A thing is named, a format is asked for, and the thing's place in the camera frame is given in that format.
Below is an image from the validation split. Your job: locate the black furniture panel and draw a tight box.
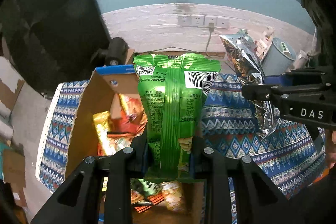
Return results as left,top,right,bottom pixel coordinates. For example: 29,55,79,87
1,0,110,94

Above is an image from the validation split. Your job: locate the beige folded carton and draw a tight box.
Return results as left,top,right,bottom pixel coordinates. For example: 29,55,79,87
256,26,274,60

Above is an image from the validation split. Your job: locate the grey plastic bucket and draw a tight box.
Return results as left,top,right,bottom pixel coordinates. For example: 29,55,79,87
261,38,296,76

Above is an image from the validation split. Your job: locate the red orange snack bag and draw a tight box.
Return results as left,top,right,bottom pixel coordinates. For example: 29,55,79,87
108,94,147,136

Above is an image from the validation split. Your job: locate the person's hand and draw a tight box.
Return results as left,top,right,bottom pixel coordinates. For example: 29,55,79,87
325,130,336,169

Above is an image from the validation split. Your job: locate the silver foil snack bag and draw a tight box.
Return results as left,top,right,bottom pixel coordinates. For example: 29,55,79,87
219,30,276,139

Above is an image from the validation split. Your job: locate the small brown cardboard box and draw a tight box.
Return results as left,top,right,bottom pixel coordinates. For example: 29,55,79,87
125,48,135,65

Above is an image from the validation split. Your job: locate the blue cardboard box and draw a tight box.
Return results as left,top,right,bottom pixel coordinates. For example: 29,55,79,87
55,71,204,223

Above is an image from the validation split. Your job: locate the white wall socket row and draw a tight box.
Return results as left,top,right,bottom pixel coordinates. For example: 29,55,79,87
178,15,230,28

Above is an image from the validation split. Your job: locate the grey plug and cable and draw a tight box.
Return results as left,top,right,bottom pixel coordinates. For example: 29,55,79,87
205,22,216,57

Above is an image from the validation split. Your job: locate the black cylinder device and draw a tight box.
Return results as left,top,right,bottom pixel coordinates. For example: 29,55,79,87
105,37,129,65

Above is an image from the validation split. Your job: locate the long yellow snack package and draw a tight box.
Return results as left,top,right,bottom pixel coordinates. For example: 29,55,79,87
93,111,118,156

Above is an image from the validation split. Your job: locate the white jug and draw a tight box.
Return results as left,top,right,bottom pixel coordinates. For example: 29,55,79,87
293,50,309,69

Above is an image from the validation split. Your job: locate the blue patterned tablecloth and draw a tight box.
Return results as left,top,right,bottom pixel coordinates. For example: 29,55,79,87
35,67,325,223

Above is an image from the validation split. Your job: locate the green snack bag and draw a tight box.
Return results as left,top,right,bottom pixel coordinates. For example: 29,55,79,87
133,53,221,182

